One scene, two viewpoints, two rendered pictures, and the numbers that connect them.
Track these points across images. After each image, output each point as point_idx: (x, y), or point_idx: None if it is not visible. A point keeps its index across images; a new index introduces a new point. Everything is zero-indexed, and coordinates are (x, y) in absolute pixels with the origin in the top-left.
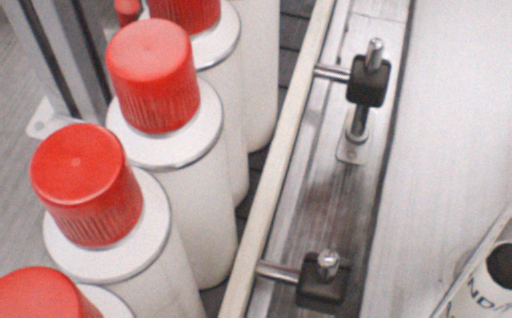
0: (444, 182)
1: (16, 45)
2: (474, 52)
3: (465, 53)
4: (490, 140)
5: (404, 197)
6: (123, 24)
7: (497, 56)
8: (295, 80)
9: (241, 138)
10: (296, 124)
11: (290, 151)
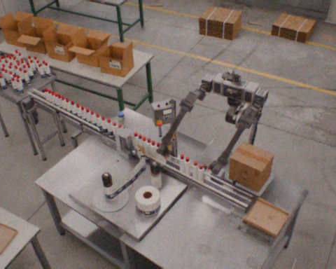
0: None
1: (185, 153)
2: (163, 178)
3: (163, 178)
4: None
5: None
6: None
7: (162, 180)
8: (163, 162)
9: (157, 155)
10: (159, 162)
11: (158, 162)
